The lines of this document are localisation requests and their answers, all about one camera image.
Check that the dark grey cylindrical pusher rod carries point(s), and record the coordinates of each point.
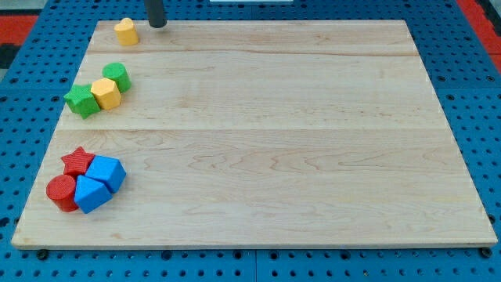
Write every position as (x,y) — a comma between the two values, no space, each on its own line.
(155,12)

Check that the yellow heart block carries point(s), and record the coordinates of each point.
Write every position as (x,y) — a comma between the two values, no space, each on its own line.
(126,32)

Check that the green cylinder block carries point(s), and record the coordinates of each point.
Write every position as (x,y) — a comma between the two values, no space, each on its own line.
(117,72)

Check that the yellow hexagon block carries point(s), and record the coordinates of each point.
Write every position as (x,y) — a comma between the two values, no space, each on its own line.
(106,93)

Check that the green star block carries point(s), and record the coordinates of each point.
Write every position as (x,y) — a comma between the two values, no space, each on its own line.
(81,101)

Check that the blue cube block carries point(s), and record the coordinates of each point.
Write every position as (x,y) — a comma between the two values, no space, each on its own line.
(107,170)

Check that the red star block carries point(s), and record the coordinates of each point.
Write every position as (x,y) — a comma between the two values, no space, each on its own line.
(77,162)

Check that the blue triangle block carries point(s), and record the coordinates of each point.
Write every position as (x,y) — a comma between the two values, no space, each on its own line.
(90,194)

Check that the red cylinder block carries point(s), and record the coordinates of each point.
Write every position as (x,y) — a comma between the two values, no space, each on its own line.
(61,191)

